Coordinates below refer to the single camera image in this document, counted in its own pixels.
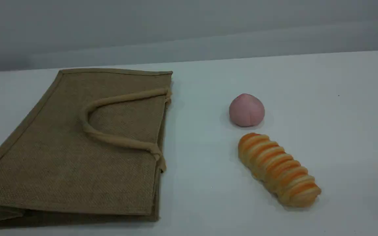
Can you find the long striped bread roll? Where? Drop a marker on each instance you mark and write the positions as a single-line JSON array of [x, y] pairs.
[[279, 168]]

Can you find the pink peach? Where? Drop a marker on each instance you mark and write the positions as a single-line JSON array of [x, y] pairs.
[[246, 110]]

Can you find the brown jute tote bag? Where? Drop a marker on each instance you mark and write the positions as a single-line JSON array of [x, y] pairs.
[[77, 147]]

